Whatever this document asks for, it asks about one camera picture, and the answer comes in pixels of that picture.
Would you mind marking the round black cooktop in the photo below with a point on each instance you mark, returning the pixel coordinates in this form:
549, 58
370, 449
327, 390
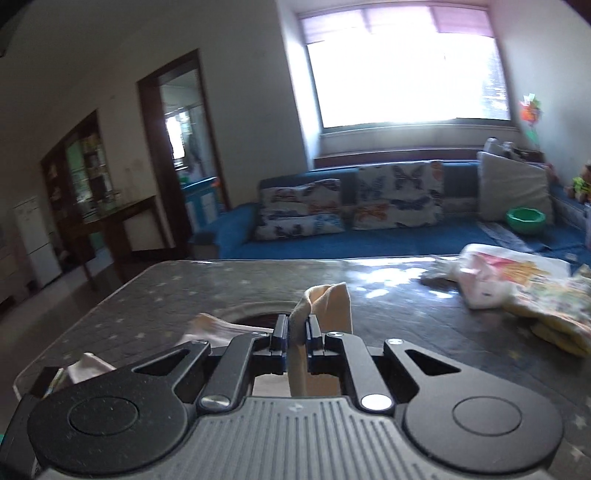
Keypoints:
258, 318

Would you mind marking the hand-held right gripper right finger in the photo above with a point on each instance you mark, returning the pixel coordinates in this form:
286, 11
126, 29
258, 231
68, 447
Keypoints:
313, 344

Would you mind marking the blue sofa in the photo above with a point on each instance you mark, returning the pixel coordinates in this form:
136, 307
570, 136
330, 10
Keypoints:
231, 230

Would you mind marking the wooden display cabinet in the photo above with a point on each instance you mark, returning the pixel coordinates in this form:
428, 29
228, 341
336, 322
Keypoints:
57, 184

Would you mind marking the grey quilted star table cover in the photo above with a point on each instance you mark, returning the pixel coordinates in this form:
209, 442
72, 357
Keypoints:
161, 304

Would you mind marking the wooden door frame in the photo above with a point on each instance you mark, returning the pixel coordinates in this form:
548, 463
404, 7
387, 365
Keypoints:
147, 161

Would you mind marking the grey striped cloth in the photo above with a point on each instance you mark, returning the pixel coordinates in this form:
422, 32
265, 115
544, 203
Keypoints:
512, 237

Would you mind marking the cream sweatshirt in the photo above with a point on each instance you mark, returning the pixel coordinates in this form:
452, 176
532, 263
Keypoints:
330, 304

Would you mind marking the dark wooden side table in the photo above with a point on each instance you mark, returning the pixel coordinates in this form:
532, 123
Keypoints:
124, 217

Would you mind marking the grey cushion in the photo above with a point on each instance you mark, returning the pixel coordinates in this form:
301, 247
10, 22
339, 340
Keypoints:
512, 189

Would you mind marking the white printed plastic bag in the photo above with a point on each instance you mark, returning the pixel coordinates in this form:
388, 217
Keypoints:
503, 277

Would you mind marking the yellow-green folded blanket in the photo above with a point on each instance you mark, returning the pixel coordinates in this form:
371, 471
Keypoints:
558, 314

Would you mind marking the blue play fence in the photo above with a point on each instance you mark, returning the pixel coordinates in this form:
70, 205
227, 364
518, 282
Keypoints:
201, 203

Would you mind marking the colourful pinwheel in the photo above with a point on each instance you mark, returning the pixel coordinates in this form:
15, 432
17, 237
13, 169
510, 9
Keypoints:
530, 113

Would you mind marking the teddy bear toy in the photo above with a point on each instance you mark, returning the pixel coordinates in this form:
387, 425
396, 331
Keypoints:
581, 184

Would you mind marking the window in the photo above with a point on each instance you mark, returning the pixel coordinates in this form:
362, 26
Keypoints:
406, 74

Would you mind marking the large butterfly print cushion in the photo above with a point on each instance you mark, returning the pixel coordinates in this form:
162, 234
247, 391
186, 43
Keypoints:
397, 194

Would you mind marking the small butterfly print cushion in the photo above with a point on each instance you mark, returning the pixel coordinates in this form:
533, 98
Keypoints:
300, 210

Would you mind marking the panda plush toy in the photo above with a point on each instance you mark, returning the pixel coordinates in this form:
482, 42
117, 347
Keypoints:
505, 147

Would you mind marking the white refrigerator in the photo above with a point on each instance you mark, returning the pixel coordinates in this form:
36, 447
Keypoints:
37, 240

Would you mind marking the green bowl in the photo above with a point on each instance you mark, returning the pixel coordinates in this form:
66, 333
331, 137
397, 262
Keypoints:
525, 221

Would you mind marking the crumpled clear plastic bag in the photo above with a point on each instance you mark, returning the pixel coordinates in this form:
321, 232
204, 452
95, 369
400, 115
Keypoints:
438, 272

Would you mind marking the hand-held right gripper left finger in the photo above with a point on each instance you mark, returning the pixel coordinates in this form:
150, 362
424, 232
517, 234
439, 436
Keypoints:
280, 339

